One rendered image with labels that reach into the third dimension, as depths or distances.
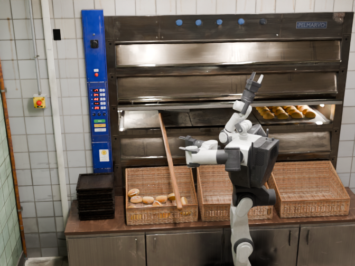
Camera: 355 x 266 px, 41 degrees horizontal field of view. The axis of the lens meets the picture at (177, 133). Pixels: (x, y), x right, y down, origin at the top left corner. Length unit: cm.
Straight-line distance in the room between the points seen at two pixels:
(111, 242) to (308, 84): 201
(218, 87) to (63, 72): 123
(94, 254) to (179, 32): 183
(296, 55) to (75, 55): 174
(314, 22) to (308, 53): 24
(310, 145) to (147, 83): 149
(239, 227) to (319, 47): 161
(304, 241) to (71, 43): 238
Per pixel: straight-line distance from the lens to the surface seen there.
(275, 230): 390
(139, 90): 386
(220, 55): 386
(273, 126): 412
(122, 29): 379
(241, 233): 339
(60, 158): 409
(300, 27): 399
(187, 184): 411
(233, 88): 393
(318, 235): 404
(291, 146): 422
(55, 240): 449
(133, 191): 404
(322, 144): 431
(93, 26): 375
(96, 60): 380
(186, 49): 383
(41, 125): 403
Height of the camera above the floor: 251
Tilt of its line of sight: 20 degrees down
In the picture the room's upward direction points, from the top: straight up
